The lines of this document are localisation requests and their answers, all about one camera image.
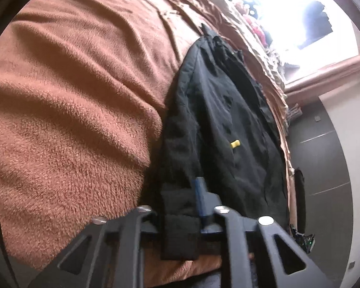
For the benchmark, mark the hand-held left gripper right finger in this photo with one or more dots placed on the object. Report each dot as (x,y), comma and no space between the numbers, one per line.
(199,195)

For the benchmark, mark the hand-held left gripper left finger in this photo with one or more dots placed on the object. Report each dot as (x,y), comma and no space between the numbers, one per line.
(148,222)

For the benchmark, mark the black shirt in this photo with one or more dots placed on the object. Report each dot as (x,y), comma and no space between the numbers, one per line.
(222,111)

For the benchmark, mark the dark hanging clothes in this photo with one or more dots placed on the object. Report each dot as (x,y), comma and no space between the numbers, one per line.
(316,18)

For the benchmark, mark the beige folded cloth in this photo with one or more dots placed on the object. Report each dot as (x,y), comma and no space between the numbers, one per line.
(291,186)

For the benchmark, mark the pink and white stand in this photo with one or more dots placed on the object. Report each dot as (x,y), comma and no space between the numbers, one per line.
(294,112)

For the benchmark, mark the brown blanket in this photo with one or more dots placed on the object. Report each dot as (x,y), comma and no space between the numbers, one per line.
(63,96)

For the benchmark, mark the beige duvet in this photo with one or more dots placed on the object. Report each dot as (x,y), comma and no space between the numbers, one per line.
(252,51)

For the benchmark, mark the pink curtain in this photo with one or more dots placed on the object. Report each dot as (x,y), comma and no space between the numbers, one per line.
(324,75)

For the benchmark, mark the pink cushion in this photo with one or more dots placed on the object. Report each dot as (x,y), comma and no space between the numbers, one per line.
(259,31)

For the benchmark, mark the black plush toy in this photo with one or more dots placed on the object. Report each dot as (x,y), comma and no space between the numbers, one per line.
(250,7)

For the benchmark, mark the window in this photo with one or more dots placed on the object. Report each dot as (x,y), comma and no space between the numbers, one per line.
(282,12)

